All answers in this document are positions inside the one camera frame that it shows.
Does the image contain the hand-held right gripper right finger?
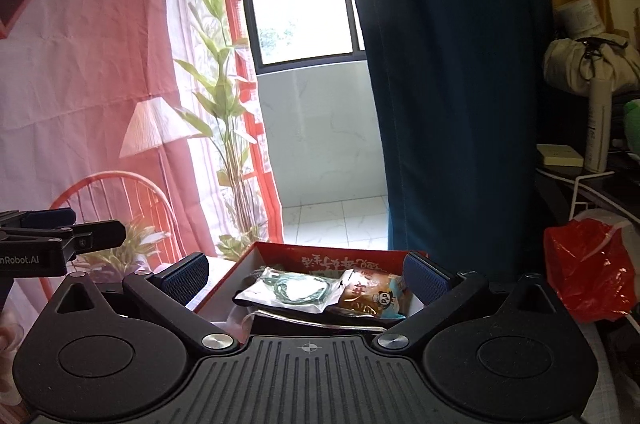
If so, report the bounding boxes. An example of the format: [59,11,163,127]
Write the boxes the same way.
[375,251,568,355]

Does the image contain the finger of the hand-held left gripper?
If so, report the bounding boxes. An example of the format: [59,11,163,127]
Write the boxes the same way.
[0,208,77,230]
[0,220,127,255]

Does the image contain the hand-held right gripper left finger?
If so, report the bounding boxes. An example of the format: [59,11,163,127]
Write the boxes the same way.
[54,253,238,355]

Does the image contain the packaged bread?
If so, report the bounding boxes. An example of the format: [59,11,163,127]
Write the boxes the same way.
[325,268,409,321]

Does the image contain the red strawberry print box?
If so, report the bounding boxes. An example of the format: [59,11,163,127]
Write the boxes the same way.
[185,241,429,336]

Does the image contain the bagged green cable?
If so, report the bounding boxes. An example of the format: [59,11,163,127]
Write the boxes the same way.
[232,267,347,316]

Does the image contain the black desk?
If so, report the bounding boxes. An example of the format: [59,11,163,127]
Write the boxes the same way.
[534,149,640,230]

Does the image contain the red plastic bag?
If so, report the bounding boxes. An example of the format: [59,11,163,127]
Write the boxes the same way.
[543,218,638,324]

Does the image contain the pale yellow small box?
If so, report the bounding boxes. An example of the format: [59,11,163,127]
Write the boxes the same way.
[536,143,586,168]

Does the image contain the blue curtain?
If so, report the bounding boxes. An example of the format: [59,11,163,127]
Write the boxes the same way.
[327,0,555,255]

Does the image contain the white bottle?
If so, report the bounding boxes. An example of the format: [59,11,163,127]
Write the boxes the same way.
[585,77,614,173]

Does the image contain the white jar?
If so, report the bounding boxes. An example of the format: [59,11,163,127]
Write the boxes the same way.
[554,0,607,41]

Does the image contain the white wire rack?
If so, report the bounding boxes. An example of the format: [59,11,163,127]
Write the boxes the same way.
[539,167,632,226]

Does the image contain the white drawstring bag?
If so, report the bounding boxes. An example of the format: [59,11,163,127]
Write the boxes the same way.
[542,36,640,96]

